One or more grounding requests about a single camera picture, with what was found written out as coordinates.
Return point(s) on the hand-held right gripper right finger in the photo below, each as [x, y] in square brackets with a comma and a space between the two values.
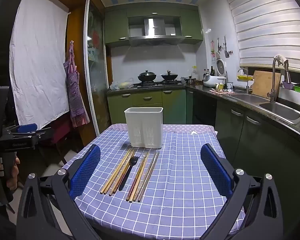
[216, 170]

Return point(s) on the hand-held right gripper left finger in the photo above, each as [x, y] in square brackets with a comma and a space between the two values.
[86, 172]

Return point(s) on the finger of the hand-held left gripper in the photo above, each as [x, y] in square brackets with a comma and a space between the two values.
[43, 133]
[27, 127]

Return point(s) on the black plastic fork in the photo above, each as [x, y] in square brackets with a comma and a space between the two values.
[126, 177]

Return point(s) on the grey metal chopstick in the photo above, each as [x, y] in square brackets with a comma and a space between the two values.
[147, 176]
[150, 176]

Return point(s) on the white plastic utensil holder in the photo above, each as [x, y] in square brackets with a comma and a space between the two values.
[143, 127]

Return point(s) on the person's left forearm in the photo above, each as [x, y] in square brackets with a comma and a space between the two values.
[0, 222]

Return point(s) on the person's left hand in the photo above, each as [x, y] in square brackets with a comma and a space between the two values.
[13, 173]

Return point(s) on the red stool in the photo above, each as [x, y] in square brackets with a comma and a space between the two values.
[61, 132]

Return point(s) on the blue checkered tablecloth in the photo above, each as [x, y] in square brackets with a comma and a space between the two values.
[180, 180]

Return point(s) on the purple checkered apron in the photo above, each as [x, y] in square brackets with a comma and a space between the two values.
[73, 92]

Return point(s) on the dark green side cabinet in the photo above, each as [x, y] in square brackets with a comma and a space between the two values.
[260, 142]

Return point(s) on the white hanging sheet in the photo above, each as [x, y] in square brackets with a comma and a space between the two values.
[37, 55]

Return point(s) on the dark stone countertop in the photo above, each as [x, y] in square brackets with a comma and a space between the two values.
[252, 105]

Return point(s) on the glass sliding door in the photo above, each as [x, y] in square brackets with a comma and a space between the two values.
[97, 67]

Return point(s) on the steel double sink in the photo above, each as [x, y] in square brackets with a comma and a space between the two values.
[280, 110]

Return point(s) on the white countertop appliance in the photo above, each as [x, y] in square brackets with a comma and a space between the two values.
[212, 80]

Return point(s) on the clear plastic bag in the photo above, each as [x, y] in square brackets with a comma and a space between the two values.
[121, 84]

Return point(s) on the green base cabinet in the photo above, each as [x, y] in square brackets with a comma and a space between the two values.
[150, 105]

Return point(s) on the small steel pot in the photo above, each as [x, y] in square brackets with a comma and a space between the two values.
[190, 80]

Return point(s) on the wooden cutting board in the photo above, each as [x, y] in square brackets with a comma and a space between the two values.
[262, 85]

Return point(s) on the yellow sink rack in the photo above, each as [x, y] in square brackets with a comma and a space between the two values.
[245, 77]

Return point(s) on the dark glass bottle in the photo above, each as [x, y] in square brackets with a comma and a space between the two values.
[212, 71]

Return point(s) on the black gas stove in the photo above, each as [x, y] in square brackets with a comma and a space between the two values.
[160, 84]

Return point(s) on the black wok with lid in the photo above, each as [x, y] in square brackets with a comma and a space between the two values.
[169, 75]
[147, 76]

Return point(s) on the tall steel faucet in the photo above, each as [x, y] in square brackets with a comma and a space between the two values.
[273, 80]

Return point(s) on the purple plastic tub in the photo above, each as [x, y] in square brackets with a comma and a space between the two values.
[287, 85]

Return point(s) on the black hanging spatula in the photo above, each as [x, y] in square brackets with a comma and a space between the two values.
[226, 51]

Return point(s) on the steel range hood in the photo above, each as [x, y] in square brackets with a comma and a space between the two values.
[153, 28]

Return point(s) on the white striped window blind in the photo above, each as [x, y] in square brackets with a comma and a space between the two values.
[270, 25]

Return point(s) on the green wall cabinets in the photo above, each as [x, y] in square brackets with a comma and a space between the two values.
[116, 27]

